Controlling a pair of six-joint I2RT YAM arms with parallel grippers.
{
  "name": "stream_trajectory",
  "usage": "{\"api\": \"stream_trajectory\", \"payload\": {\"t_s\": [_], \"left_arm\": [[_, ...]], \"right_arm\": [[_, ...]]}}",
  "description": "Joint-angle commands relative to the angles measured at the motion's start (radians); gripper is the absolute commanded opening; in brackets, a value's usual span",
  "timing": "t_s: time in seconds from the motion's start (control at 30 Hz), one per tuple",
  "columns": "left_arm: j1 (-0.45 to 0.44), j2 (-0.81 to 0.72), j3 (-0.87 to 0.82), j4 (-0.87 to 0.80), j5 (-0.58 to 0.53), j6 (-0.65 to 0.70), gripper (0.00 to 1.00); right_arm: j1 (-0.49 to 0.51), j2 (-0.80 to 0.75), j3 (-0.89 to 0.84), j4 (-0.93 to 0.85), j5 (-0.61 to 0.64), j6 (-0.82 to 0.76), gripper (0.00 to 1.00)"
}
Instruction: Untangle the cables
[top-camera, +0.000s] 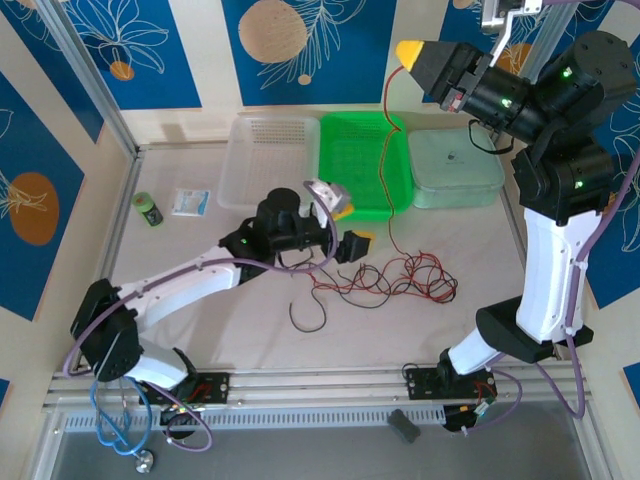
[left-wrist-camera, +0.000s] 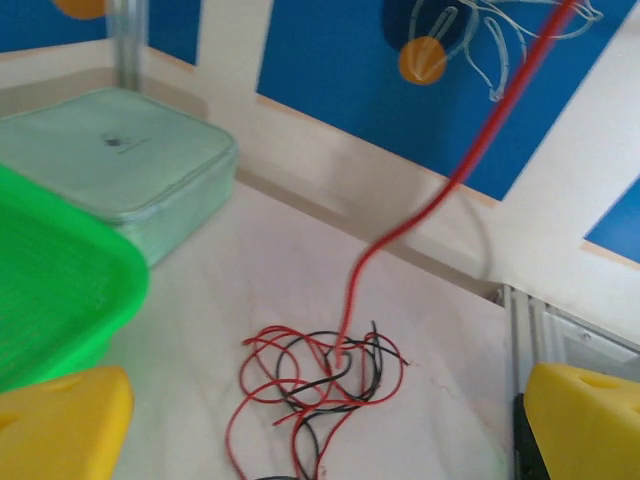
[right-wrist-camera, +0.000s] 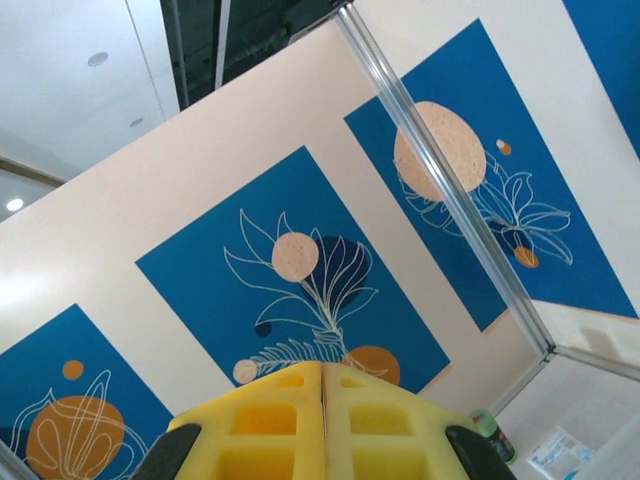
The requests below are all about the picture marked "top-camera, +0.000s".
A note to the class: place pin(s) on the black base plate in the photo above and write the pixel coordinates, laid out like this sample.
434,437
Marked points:
420,382
215,387

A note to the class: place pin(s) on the aluminium side rail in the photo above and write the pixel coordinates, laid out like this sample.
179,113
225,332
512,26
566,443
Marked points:
120,215

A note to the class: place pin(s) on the clear plastic tray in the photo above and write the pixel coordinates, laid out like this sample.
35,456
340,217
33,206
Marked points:
260,165

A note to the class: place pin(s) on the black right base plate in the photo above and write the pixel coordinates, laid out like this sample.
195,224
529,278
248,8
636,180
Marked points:
420,382

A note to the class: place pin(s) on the round metal disc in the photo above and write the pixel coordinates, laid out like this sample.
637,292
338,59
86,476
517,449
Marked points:
144,461

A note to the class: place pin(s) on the white blue packet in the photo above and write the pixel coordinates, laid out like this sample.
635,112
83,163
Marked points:
190,202

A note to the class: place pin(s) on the aluminium frame post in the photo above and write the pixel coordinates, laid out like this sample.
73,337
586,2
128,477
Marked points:
90,80
552,22

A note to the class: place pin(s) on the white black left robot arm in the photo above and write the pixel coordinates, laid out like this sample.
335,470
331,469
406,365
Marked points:
190,287

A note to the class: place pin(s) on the pale green lidded container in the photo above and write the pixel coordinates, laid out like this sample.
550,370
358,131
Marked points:
450,180

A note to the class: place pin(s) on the dark grey sponge block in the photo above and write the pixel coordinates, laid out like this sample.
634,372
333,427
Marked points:
404,426

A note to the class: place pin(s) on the green capped black bottle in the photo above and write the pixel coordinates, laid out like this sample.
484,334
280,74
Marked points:
150,212

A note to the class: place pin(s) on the green plastic basket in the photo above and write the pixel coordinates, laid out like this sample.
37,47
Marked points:
360,165

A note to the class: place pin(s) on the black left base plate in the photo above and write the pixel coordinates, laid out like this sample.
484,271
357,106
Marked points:
215,387

